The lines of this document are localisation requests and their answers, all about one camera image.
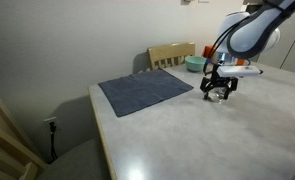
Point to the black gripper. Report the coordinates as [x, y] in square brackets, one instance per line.
[212, 80]

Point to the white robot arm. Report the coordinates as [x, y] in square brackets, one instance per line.
[243, 35]

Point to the teal bowl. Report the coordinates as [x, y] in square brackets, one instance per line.
[195, 63]

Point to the orange cardboard box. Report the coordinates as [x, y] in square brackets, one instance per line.
[207, 50]

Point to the light wooden chair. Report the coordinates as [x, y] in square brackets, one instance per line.
[169, 55]

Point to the dark blue cloth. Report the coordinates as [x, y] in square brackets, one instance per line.
[137, 91]

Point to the wooden chair at left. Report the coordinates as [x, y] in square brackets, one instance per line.
[18, 160]

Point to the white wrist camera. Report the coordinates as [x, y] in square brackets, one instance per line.
[237, 71]

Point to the wall outlet with plug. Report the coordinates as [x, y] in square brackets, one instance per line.
[52, 122]

